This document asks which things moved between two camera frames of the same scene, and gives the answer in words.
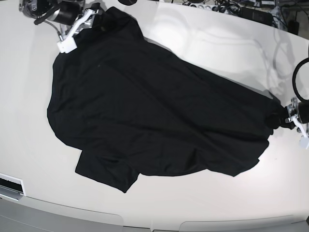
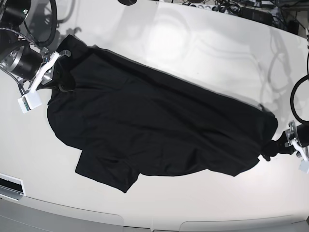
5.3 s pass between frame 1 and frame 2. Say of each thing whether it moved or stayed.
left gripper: moved
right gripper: moved
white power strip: stayed
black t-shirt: moved
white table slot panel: stayed
